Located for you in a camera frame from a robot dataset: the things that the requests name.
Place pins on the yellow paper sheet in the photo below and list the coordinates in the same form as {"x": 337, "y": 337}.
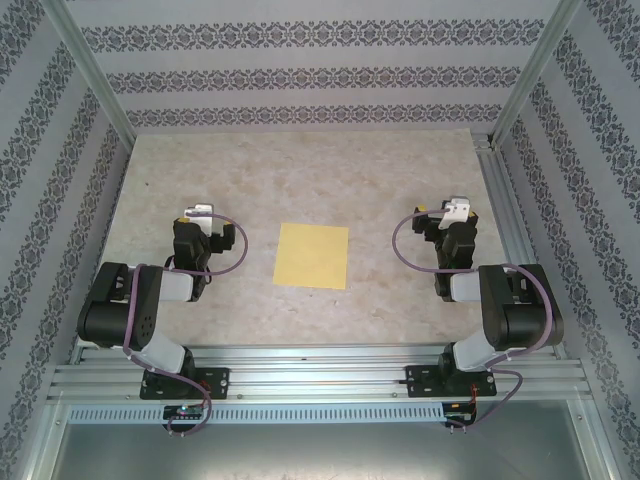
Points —
{"x": 311, "y": 256}

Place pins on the aluminium frame bar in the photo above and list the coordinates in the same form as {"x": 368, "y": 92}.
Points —
{"x": 37, "y": 445}
{"x": 535, "y": 70}
{"x": 600, "y": 445}
{"x": 90, "y": 70}

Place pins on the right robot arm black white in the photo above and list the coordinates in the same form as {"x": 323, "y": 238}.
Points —
{"x": 525, "y": 310}

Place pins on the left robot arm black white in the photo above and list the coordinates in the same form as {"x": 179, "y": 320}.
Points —
{"x": 105, "y": 310}

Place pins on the grey metal sheet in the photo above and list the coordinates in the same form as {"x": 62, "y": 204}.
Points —
{"x": 320, "y": 452}

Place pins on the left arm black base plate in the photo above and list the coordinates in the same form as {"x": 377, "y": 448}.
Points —
{"x": 220, "y": 384}

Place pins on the aluminium side rail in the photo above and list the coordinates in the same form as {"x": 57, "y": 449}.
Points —
{"x": 505, "y": 210}

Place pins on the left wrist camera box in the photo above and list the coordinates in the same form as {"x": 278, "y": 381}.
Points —
{"x": 202, "y": 211}

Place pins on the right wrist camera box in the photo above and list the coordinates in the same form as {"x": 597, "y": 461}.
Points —
{"x": 456, "y": 210}

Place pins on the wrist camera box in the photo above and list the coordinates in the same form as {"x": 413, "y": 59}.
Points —
{"x": 456, "y": 210}
{"x": 202, "y": 211}

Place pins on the aluminium mounting rail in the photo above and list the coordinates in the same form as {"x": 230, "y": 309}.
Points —
{"x": 320, "y": 375}

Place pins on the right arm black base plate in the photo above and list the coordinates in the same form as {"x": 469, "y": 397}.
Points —
{"x": 420, "y": 382}

